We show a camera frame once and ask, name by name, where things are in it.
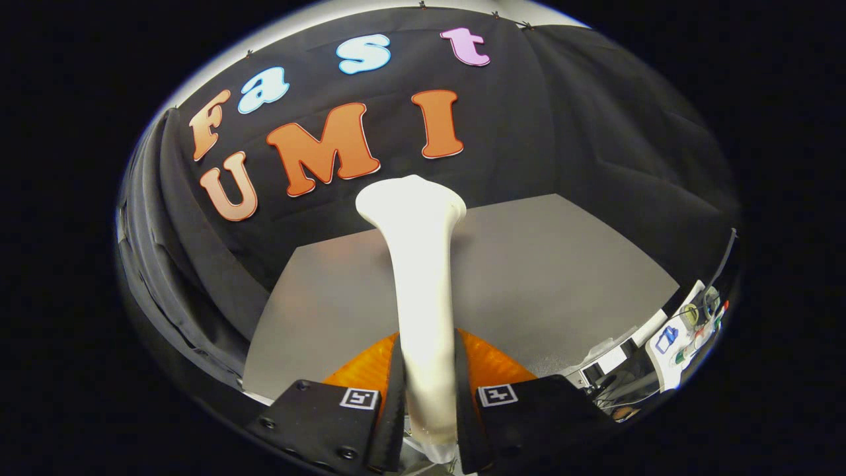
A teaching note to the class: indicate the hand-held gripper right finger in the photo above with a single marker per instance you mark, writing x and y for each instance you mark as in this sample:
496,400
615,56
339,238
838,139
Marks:
462,410

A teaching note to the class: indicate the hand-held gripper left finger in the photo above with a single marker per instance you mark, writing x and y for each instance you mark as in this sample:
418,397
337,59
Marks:
396,410

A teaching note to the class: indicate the grey cabinet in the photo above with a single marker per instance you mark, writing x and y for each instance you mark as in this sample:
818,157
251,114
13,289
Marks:
529,277

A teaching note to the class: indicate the white desk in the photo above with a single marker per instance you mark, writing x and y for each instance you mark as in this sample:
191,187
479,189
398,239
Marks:
667,367

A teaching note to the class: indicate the small blue object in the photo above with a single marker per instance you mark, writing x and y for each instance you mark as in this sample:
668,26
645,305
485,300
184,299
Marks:
667,338

